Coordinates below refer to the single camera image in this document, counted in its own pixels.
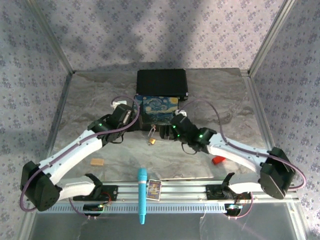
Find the brass padlock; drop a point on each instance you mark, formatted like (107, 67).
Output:
(151, 141)

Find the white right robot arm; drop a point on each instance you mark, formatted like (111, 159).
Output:
(237, 152)

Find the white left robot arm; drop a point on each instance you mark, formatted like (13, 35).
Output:
(75, 147)

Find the starry night painting box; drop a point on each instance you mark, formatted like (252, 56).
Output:
(158, 110)

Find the small wooden block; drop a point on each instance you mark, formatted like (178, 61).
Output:
(97, 162)

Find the red plastic object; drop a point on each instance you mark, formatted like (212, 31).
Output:
(218, 160)

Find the black rectangular case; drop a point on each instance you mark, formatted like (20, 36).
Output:
(162, 81)

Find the playing card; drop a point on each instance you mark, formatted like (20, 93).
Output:
(154, 189)

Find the cyan marker pen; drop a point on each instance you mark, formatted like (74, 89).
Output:
(142, 192)

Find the small circuit board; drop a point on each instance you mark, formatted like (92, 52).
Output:
(233, 208)
(93, 208)

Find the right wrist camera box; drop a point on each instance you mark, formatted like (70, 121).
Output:
(182, 120)

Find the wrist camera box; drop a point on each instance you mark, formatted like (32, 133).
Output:
(182, 120)
(123, 113)

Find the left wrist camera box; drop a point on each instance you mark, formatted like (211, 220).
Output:
(123, 113)

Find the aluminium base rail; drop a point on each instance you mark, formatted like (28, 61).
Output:
(175, 191)

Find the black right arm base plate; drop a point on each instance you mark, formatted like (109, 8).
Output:
(215, 192)

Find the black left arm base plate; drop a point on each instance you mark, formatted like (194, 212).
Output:
(112, 192)

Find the aluminium frame post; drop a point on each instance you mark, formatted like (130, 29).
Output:
(52, 37)
(271, 37)

